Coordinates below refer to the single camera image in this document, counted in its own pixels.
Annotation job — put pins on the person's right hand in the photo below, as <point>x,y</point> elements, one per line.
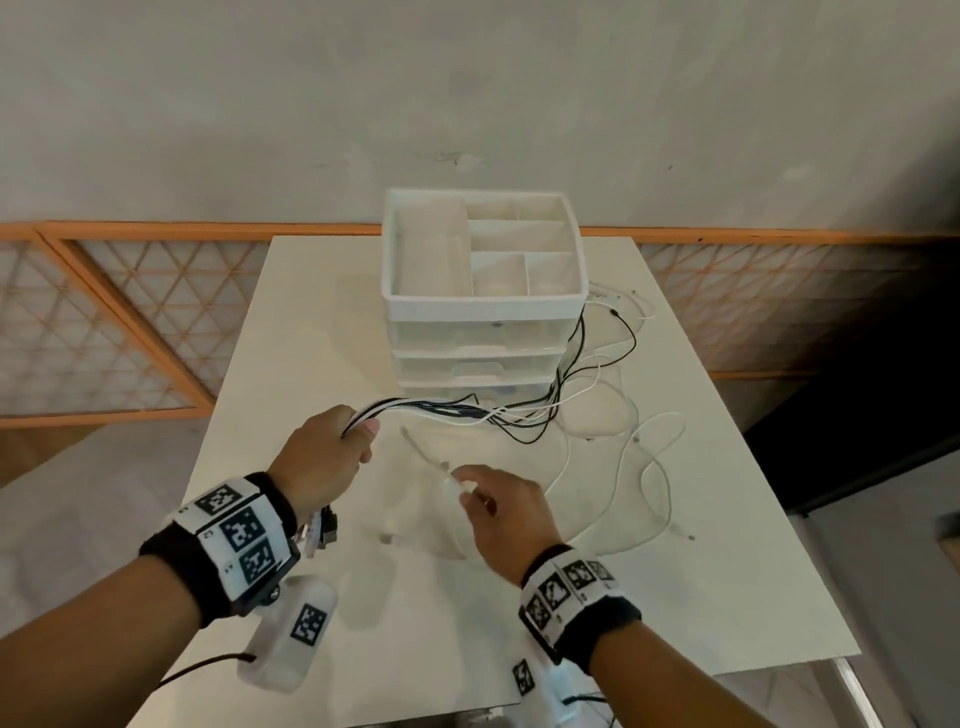
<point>510,525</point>

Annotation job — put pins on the person's left hand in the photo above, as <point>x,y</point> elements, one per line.
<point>319,457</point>

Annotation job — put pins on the white drawer organizer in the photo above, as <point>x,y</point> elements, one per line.
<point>427,255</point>

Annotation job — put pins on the person's right forearm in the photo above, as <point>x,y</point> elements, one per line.
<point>667,690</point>

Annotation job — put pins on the person's left forearm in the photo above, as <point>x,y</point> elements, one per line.
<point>97,652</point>

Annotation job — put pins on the black wristband with marker tags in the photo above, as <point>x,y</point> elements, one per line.
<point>592,622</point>
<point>240,529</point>

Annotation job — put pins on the blue table sticker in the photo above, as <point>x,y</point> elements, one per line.
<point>457,410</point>

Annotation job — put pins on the white table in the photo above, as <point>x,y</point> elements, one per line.
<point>450,637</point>

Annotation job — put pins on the orange-framed lattice screen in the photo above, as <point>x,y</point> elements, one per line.
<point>225,229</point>
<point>75,420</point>
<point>750,236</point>

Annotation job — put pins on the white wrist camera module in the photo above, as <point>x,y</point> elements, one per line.
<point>289,637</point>
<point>559,686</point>

